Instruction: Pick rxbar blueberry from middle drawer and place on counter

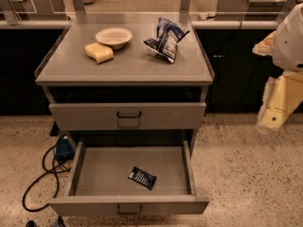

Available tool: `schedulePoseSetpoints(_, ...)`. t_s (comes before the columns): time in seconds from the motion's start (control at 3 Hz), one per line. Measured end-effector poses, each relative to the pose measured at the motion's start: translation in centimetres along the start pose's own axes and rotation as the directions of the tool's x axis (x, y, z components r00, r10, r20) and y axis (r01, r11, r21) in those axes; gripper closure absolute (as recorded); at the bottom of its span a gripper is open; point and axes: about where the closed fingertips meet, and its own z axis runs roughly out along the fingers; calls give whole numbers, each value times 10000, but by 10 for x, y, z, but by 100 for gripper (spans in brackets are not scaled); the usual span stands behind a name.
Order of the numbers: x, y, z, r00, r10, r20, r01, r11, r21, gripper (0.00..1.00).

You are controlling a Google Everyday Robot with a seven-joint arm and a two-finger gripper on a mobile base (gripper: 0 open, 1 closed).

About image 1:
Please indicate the white ceramic bowl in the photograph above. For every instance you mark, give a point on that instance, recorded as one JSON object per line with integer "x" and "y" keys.
{"x": 115, "y": 37}

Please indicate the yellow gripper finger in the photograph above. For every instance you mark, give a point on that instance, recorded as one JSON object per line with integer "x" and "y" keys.
{"x": 274, "y": 110}
{"x": 265, "y": 47}

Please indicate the open grey middle drawer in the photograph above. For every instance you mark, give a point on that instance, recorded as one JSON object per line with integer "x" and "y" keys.
{"x": 98, "y": 182}

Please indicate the background grey table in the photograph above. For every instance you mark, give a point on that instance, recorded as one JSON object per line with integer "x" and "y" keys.
{"x": 249, "y": 10}

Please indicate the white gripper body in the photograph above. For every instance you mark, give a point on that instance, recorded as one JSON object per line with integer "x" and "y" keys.
{"x": 290, "y": 44}

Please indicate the blue white chip bag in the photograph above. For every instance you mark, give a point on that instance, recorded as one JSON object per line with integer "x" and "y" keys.
{"x": 169, "y": 35}

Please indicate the yellow sponge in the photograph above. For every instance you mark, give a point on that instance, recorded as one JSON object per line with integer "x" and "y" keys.
{"x": 99, "y": 52}

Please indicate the grey drawer cabinet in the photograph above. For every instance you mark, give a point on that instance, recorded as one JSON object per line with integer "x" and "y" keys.
{"x": 134, "y": 75}

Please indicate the black middle drawer handle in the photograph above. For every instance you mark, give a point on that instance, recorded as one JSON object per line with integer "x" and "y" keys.
{"x": 131, "y": 210}

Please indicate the dark blue rxbar wrapper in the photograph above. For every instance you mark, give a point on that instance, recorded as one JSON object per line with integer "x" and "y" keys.
{"x": 142, "y": 177}

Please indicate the black drawer handle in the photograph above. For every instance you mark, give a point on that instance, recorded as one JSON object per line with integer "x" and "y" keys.
{"x": 128, "y": 115}
{"x": 131, "y": 210}

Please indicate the black top drawer handle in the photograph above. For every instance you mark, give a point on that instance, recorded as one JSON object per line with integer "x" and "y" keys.
{"x": 128, "y": 115}

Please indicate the blue power adapter box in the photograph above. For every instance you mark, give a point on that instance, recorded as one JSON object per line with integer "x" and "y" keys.
{"x": 63, "y": 150}

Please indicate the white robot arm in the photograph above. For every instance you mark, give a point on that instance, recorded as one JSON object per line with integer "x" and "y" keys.
{"x": 288, "y": 43}

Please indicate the closed grey top drawer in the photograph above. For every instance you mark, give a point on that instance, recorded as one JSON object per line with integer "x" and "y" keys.
{"x": 102, "y": 116}

